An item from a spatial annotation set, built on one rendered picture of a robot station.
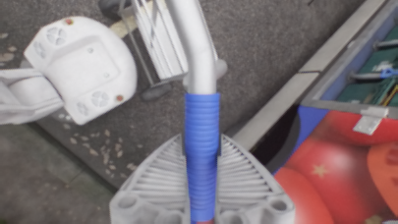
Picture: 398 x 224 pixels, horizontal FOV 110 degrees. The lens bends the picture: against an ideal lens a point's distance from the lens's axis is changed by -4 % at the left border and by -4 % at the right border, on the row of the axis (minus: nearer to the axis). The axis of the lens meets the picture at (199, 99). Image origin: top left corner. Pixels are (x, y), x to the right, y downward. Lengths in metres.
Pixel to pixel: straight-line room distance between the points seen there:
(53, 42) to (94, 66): 0.22
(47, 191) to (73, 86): 0.85
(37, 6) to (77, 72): 0.65
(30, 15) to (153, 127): 1.18
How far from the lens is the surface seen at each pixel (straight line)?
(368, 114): 1.08
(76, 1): 1.56
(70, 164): 1.52
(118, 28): 1.43
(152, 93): 1.11
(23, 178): 1.67
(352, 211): 0.83
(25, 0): 1.67
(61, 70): 1.16
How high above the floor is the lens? 1.35
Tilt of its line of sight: 70 degrees down
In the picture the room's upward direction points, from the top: 107 degrees clockwise
